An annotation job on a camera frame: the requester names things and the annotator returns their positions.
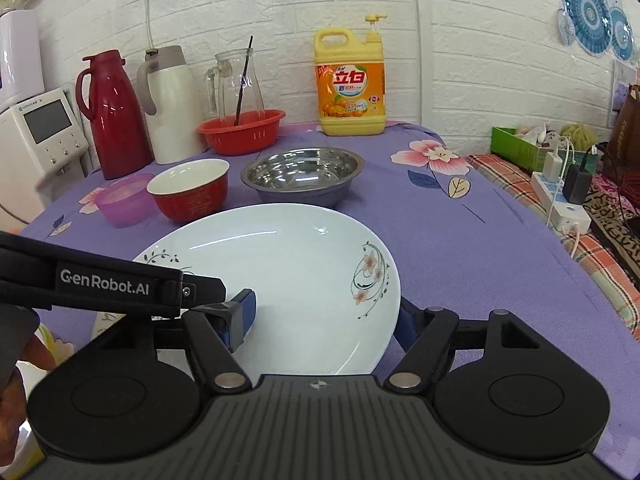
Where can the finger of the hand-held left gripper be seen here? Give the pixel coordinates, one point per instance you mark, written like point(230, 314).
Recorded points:
point(205, 290)

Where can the black stirring stick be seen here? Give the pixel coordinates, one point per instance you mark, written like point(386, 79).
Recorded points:
point(245, 70)

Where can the blue decorative plates pack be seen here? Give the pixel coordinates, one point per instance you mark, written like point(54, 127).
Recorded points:
point(592, 10)

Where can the red thermos jug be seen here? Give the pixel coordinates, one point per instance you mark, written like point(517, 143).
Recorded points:
point(120, 120)

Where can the plaid blanket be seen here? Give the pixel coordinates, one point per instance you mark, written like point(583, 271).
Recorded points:
point(600, 270)

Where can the red plastic basket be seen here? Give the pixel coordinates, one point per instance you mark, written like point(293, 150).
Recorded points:
point(240, 141)

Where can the person's left hand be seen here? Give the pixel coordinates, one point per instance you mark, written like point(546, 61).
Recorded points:
point(37, 355)

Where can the white charger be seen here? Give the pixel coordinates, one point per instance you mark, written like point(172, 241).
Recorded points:
point(554, 166)

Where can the purple plastic bowl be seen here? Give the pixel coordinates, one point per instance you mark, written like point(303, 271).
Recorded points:
point(120, 205)

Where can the white water dispenser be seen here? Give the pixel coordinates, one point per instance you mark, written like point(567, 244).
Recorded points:
point(30, 170)

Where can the yellow yarn ball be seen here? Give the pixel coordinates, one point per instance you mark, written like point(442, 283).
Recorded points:
point(577, 136)

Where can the white vase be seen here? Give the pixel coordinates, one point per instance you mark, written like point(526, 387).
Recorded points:
point(20, 60)

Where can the glass pitcher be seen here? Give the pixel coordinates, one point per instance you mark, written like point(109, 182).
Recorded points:
point(227, 85)

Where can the purple floral tablecloth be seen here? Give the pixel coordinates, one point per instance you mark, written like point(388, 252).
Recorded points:
point(450, 240)

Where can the white floral plate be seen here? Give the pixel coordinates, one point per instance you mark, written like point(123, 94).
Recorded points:
point(300, 270)

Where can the brown paper bag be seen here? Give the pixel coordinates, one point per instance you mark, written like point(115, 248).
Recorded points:
point(625, 130)

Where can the green box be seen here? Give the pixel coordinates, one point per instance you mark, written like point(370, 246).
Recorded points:
point(515, 150)

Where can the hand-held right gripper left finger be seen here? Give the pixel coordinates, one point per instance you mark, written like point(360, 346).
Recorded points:
point(242, 317)

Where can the white thermos jug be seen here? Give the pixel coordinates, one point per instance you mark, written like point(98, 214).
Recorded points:
point(172, 110)

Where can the yellow detergent bottle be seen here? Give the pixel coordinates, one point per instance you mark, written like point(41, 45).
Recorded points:
point(350, 90)

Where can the black charger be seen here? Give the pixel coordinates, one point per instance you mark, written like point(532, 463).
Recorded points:
point(577, 182)

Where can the red ceramic bowl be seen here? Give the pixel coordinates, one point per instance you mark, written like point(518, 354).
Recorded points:
point(190, 205)

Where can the leopard pattern cloth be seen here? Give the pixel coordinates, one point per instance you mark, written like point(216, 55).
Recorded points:
point(612, 225)

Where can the white power strip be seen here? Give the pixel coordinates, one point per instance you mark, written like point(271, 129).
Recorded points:
point(565, 214)

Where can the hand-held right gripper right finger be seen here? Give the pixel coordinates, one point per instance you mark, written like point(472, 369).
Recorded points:
point(409, 327)

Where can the stainless steel bowl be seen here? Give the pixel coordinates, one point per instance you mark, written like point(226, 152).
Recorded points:
point(300, 172)

